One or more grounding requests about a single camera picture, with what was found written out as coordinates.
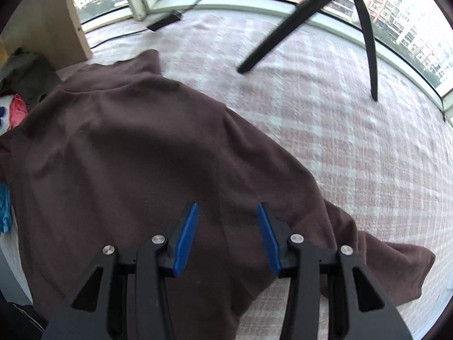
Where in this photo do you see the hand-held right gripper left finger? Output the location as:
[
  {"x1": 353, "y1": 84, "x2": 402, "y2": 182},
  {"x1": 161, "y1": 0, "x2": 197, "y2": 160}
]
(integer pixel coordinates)
[{"x1": 42, "y1": 202, "x2": 200, "y2": 340}]

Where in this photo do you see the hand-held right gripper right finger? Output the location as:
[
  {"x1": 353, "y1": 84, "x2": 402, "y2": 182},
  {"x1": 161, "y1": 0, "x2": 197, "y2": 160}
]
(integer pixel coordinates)
[{"x1": 257, "y1": 202, "x2": 413, "y2": 340}]

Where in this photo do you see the brown fleece garment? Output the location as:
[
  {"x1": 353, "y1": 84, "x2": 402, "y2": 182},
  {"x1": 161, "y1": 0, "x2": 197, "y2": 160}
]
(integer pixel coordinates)
[{"x1": 0, "y1": 50, "x2": 436, "y2": 340}]

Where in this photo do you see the pink plaid blanket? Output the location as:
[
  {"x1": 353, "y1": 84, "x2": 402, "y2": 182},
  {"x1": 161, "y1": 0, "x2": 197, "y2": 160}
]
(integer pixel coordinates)
[{"x1": 0, "y1": 9, "x2": 453, "y2": 340}]

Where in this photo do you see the blue garment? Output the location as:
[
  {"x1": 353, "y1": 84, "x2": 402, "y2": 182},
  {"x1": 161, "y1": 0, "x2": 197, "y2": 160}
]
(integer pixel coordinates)
[{"x1": 0, "y1": 180, "x2": 13, "y2": 234}]

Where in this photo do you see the black zipped jacket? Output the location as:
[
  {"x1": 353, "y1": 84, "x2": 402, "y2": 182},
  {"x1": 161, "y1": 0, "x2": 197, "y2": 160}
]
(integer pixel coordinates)
[{"x1": 0, "y1": 301, "x2": 48, "y2": 340}]

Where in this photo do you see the black tripod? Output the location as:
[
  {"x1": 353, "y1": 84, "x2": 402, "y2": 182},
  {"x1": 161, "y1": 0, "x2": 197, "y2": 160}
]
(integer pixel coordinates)
[{"x1": 237, "y1": 0, "x2": 379, "y2": 101}]

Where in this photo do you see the pink garment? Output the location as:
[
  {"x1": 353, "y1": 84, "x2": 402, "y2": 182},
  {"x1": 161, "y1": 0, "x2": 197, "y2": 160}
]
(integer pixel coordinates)
[{"x1": 9, "y1": 94, "x2": 29, "y2": 130}]

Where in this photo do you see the dark grey garment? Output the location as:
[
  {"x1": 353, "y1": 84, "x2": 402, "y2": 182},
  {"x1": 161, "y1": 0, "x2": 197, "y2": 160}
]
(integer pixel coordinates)
[{"x1": 0, "y1": 48, "x2": 61, "y2": 105}]

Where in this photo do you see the wooden board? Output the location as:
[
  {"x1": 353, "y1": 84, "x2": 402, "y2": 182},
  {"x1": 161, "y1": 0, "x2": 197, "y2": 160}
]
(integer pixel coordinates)
[{"x1": 0, "y1": 0, "x2": 93, "y2": 75}]

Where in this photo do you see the black ring light cable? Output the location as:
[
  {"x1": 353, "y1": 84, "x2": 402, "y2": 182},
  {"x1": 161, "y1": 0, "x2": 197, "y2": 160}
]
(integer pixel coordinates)
[{"x1": 88, "y1": 0, "x2": 273, "y2": 50}]

